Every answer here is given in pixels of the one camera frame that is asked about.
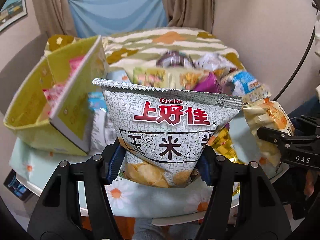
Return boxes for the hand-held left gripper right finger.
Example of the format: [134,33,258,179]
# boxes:
[195,146,293,240]

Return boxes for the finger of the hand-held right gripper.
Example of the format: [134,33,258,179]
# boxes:
[257,127,294,147]
[291,116,320,137]

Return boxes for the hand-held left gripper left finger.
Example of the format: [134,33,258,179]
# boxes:
[27,139,125,240]

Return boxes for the cream chip bag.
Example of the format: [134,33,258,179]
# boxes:
[241,100,295,175]

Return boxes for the grey speckled chip bag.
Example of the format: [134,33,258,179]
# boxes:
[92,78,243,188]

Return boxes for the yellow-green storage box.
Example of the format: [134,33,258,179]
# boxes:
[3,35,110,155]

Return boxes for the gold snack packet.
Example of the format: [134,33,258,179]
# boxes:
[210,125,248,195]

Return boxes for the daisy print tablecloth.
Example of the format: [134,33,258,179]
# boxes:
[10,70,250,218]

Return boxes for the blue white snack bag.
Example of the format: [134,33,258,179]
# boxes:
[225,70,272,103]

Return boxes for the light blue snack packet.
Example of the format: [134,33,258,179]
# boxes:
[88,92,108,114]

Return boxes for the person's grey pants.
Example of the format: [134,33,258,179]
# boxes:
[132,217,173,240]

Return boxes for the purple snack bag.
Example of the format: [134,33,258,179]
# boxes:
[194,71,225,94]

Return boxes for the green yellow snack packet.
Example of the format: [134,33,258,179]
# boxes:
[132,66,208,90]

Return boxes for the black blue device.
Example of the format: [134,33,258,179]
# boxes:
[3,169,32,202]

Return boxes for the pink snack packet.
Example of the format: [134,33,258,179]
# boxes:
[42,56,85,110]

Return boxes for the dark brown snack packet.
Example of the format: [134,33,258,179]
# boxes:
[156,50,195,68]

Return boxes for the floral striped blanket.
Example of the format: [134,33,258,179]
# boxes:
[45,26,247,80]

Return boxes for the grey headboard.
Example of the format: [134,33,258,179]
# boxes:
[0,33,49,85]

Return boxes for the light blue cloth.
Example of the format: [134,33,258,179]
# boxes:
[67,0,168,39]

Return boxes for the beige curtain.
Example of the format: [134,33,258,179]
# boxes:
[160,0,215,34]
[31,0,77,39]

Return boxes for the black curved cable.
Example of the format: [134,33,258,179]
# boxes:
[272,1,319,100]

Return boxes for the framed wall poster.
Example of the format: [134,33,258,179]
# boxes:
[0,0,28,33]

